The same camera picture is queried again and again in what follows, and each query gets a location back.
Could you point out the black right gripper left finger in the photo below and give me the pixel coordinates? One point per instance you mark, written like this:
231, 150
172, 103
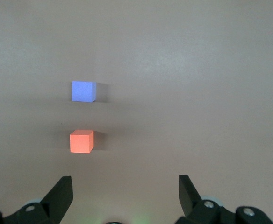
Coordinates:
52, 205

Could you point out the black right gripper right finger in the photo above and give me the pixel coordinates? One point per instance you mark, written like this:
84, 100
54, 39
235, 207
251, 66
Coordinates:
192, 205

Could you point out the orange foam block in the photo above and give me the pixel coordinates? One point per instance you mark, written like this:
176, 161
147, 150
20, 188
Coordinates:
80, 142

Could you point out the purple foam block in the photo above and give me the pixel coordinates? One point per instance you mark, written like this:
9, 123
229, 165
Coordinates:
82, 91

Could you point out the brown table cloth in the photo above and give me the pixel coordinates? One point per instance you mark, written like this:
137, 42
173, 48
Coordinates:
174, 93

